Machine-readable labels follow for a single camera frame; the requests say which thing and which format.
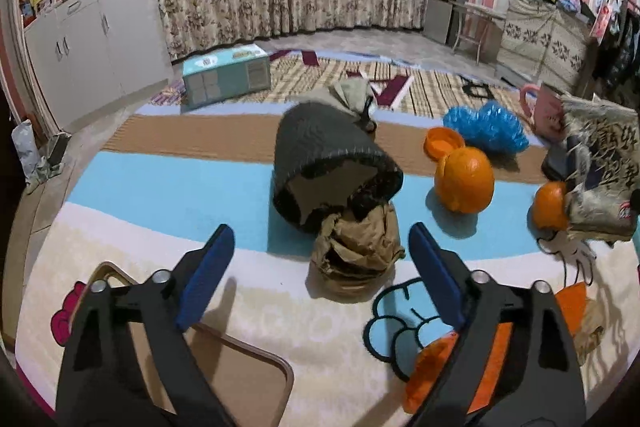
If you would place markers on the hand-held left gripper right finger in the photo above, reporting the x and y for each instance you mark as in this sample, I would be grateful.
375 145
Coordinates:
435 277

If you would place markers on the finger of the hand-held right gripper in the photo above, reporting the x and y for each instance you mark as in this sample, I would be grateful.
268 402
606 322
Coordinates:
555 163

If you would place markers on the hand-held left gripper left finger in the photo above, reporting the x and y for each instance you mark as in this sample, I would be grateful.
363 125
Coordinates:
207 277

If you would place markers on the printed wrapper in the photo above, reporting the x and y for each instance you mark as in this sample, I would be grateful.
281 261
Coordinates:
605 142

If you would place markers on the blue plastic wrap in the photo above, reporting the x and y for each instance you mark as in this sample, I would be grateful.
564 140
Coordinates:
485 127

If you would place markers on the tan cloth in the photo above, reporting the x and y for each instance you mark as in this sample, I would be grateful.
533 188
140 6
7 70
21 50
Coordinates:
355 252

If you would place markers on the orange round plastic container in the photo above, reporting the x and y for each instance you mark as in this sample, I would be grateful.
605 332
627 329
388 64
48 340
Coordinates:
460 177

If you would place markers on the small orange peel piece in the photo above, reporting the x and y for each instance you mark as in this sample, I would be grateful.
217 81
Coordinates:
572 304

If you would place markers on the dark grey knitted garment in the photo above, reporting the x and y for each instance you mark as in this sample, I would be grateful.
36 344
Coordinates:
320 137

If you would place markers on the pink cup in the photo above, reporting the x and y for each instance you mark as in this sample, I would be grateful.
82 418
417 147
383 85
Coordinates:
547 117

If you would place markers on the cartoon blanket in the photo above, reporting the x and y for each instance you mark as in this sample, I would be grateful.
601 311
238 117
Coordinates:
175 197

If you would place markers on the brown tray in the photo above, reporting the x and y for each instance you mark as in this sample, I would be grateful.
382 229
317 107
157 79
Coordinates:
250 382

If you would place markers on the chest with floral cover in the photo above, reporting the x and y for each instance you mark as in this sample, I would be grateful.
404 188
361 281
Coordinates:
540 42

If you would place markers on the metal clothes rack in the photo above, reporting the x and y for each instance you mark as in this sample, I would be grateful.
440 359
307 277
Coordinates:
620 37

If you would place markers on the brown paper scrap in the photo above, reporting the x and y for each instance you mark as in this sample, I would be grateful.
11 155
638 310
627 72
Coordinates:
592 327

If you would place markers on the small folding table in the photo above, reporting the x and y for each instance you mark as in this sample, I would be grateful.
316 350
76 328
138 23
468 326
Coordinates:
475 14

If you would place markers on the grey water dispenser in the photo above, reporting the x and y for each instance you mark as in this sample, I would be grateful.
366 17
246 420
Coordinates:
445 2

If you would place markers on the olive cloth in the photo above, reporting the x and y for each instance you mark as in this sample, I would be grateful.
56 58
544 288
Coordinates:
352 94

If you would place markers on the teal cardboard box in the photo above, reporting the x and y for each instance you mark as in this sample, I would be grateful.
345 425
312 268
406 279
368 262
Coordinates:
225 74

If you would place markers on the grey plastic bag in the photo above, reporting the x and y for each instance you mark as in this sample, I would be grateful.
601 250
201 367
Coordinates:
27 147

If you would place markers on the white cabinet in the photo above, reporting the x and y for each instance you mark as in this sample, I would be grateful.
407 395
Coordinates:
100 42

